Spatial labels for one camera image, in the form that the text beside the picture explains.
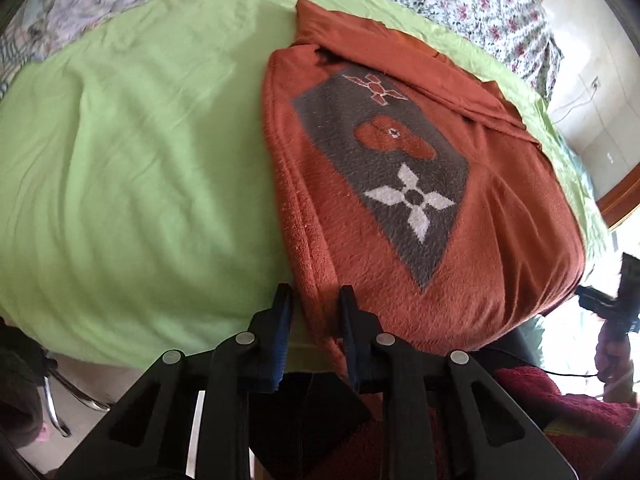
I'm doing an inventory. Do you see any chrome chair leg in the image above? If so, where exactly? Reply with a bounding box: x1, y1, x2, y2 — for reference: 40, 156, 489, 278
42, 360, 111, 438

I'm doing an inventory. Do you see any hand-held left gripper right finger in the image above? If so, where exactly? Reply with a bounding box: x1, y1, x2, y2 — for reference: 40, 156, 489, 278
340, 285, 576, 480

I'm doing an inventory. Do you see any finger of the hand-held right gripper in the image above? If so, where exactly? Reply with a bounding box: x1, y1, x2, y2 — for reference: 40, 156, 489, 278
575, 285, 619, 314

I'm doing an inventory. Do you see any dark cloth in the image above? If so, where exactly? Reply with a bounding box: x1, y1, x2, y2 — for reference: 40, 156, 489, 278
0, 317, 53, 448

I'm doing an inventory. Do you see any black cable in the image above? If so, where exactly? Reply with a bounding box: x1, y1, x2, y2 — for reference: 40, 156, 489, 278
480, 347, 601, 380

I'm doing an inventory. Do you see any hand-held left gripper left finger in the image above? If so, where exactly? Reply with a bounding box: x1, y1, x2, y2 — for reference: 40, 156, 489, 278
55, 284, 296, 480

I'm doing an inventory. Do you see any dark red fleece clothing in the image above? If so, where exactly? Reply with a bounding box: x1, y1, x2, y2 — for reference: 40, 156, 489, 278
320, 365, 636, 480

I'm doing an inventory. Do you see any brown wooden frame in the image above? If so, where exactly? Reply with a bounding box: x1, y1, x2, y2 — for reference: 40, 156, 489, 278
597, 165, 640, 231

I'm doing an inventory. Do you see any plaid blanket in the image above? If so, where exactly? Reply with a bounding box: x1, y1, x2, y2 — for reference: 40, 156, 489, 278
0, 25, 56, 101

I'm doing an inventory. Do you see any light green bed sheet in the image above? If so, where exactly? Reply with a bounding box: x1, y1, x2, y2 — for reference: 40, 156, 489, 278
0, 0, 613, 371

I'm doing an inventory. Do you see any rust orange patterned towel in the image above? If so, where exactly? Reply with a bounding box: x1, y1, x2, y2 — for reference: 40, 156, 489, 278
261, 0, 587, 386

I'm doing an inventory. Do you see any person's right hand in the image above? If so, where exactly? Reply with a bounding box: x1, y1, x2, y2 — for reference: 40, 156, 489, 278
594, 327, 633, 386

